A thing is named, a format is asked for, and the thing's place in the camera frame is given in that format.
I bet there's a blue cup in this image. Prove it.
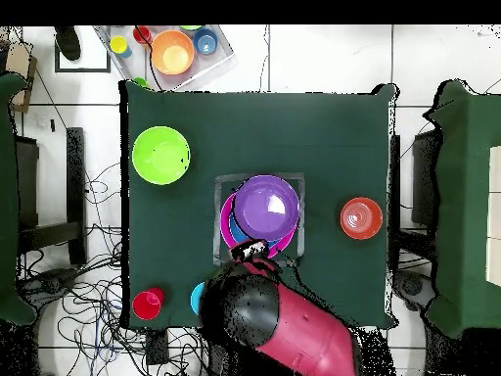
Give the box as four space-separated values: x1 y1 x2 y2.
193 27 219 56

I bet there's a black floor device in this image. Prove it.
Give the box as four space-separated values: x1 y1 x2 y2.
21 267 79 299
392 269 435 312

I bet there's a brown cardboard box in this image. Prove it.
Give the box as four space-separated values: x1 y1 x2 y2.
5 38 38 115

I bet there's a black table leg frame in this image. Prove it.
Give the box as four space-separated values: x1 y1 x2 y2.
390 128 441 275
15 126 88 267

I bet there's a black power strip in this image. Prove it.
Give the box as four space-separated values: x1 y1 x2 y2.
145 328 170 365

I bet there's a small cyan bowl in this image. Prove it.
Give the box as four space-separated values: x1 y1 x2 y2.
190 281 207 316

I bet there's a large pink bowl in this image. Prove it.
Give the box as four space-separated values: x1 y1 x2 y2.
219 191 297 259

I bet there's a large blue bowl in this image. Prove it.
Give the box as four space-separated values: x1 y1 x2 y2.
228 212 283 249

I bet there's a person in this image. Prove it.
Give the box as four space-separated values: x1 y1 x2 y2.
52 25 82 62

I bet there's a green covered side table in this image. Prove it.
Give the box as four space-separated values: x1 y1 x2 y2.
424 79 501 340
0 72 38 326

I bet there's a large orange bowl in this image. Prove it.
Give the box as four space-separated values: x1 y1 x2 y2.
150 29 196 76

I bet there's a black cable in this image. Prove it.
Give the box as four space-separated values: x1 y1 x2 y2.
133 24 163 92

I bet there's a yellow cup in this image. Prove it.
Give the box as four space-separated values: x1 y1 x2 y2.
110 35 133 60

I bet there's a clear plastic tray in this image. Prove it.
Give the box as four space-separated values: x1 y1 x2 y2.
95 24 236 92

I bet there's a tangle of floor cables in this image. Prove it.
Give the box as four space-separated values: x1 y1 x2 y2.
17 162 212 376

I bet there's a large green bowl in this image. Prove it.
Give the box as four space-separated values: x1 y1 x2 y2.
131 125 192 186

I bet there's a black floor tape frame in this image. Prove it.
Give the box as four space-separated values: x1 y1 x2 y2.
54 36 112 74

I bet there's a beige box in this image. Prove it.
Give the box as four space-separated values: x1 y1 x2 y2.
484 145 501 287

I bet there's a red cup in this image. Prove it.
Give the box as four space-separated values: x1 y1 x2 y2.
132 25 154 46
131 286 166 321

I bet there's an orange ribbed bowl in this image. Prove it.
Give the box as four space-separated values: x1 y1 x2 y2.
339 196 384 241

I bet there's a dark green table cloth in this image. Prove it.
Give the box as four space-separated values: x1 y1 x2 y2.
118 79 400 331

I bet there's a purple bowl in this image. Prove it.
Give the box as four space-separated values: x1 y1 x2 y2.
233 174 301 243

